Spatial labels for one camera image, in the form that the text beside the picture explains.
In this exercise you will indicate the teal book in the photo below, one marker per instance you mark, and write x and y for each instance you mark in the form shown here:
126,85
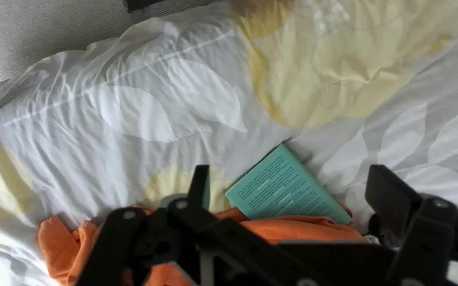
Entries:
282,184

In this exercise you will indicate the orange blanket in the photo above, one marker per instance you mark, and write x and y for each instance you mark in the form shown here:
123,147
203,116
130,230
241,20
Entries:
60,243

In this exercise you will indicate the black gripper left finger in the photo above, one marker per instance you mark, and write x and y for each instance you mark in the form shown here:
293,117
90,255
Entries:
200,184

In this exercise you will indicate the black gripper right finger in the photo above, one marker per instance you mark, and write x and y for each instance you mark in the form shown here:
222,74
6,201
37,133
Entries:
394,200

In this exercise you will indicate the dark blurred object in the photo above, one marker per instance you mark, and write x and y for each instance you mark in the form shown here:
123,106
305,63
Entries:
139,3

